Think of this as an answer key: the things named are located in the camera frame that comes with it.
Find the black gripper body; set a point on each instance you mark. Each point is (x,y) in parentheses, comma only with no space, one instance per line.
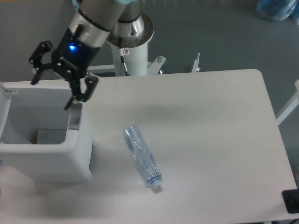
(72,57)

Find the clear plastic bag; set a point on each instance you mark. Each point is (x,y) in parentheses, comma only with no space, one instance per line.
(50,136)

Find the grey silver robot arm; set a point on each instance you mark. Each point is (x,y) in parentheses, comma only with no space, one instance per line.
(120,23)

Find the white open trash can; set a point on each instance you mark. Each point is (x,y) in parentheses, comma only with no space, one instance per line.
(25,108)

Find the crushed clear plastic bottle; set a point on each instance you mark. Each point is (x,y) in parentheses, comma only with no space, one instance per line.
(144,160)

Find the metal levelling bolt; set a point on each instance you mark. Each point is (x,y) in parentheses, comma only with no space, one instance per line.
(196,68)

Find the blue plastic bag bundle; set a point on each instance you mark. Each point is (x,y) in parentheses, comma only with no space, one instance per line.
(275,10)

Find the black device at table edge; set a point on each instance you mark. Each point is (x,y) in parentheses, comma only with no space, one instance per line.
(291,200)

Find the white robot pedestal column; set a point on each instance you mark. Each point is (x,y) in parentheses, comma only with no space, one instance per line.
(136,61)

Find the white frame bar right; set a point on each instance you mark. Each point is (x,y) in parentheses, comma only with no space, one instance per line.
(290,105)

